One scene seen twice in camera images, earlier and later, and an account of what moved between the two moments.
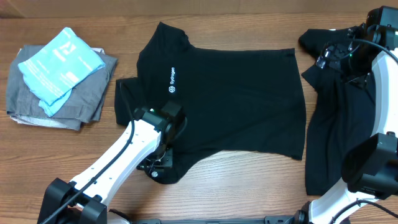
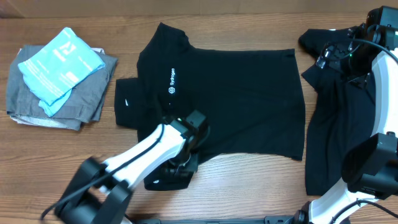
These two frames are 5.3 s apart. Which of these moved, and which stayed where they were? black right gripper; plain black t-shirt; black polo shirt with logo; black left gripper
Moved: black left gripper
Stayed: black right gripper; plain black t-shirt; black polo shirt with logo
